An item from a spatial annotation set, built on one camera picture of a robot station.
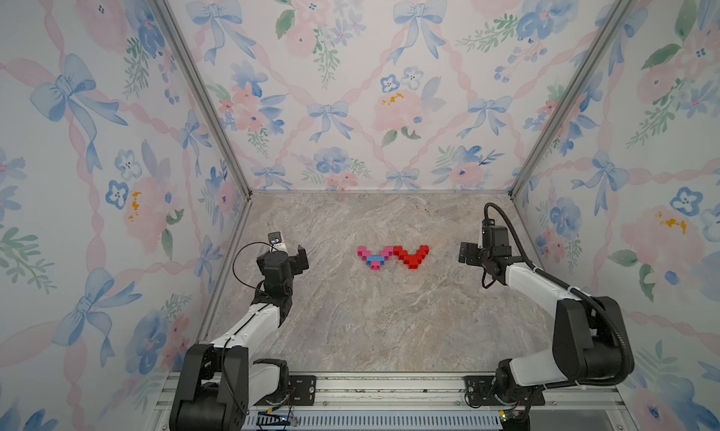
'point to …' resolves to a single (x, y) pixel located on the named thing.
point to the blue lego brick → (371, 259)
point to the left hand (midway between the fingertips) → (286, 247)
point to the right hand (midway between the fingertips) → (479, 248)
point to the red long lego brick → (412, 260)
